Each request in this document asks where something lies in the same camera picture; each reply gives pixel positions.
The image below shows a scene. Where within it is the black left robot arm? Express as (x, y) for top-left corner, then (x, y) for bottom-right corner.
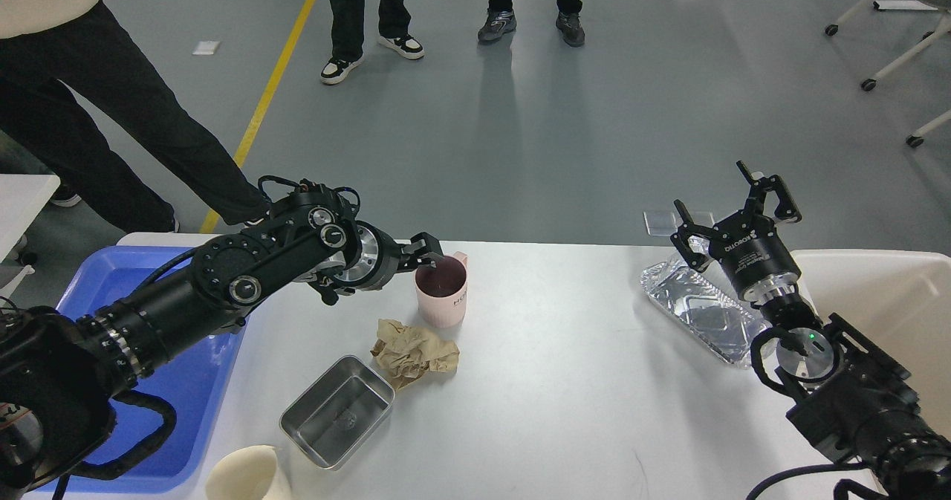
(1, 175), (443, 499)

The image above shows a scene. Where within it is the white side table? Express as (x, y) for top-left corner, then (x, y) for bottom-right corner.
(1, 174), (60, 297)

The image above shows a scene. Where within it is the clear floor plate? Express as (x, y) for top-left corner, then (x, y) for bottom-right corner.
(678, 211), (718, 236)
(643, 211), (680, 237)

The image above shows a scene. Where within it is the person with grey sneakers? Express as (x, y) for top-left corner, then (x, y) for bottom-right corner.
(477, 0), (586, 48)

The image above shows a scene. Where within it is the cream cup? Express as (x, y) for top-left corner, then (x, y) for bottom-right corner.
(205, 445), (294, 499)

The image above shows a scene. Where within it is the pink ribbed mug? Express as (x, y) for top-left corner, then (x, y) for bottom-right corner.
(415, 252), (468, 328)

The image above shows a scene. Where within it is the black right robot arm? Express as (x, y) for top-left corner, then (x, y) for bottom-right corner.
(670, 161), (950, 499)

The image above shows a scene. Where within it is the blue plastic bin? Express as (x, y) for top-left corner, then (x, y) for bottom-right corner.
(57, 246), (242, 498)

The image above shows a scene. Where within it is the person with black-white sneakers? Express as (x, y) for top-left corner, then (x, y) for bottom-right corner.
(319, 0), (425, 85)

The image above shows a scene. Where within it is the cream plastic bin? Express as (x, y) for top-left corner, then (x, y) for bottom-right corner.
(792, 250), (950, 437)

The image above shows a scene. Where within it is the crumpled brown paper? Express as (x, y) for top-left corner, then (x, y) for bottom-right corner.
(371, 319), (461, 391)

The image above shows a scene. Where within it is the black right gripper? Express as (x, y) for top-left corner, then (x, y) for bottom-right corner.
(671, 161), (803, 304)

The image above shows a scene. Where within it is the aluminium foil tray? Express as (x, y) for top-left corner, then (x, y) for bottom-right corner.
(640, 252), (768, 369)

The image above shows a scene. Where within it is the white rolling chair base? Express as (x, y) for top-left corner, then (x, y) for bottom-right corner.
(825, 0), (951, 149)

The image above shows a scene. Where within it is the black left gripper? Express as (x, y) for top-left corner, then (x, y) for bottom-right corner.
(349, 221), (444, 290)

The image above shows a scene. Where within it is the stainless steel tray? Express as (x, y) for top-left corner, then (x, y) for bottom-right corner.
(279, 355), (395, 470)

